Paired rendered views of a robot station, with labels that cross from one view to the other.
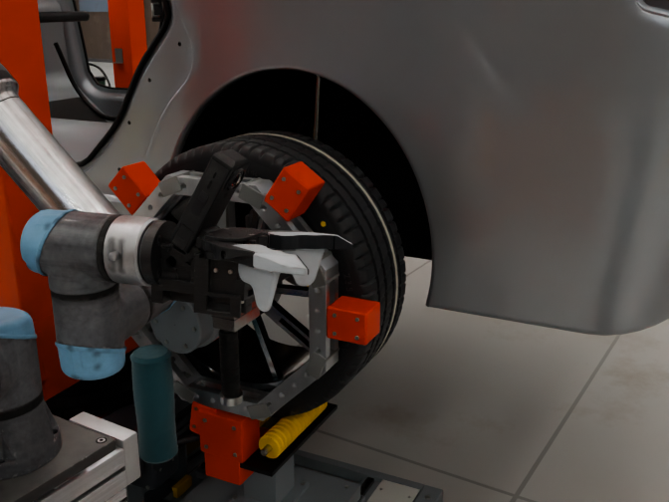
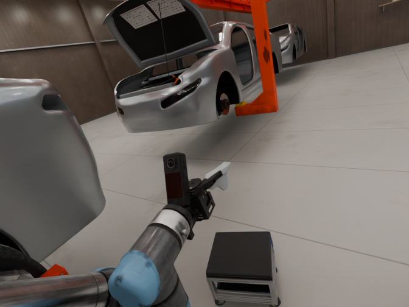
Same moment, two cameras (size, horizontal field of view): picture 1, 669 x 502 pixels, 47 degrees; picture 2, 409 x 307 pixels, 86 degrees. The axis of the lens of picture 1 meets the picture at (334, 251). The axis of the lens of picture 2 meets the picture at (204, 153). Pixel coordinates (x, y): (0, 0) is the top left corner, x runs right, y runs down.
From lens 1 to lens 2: 84 cm
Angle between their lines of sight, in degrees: 75
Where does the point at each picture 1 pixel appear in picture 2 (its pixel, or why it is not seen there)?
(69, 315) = (179, 294)
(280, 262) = (226, 165)
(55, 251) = (164, 268)
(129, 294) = not seen: hidden behind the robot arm
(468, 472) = not seen: outside the picture
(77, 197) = (60, 285)
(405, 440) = not seen: outside the picture
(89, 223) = (159, 236)
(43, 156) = (10, 292)
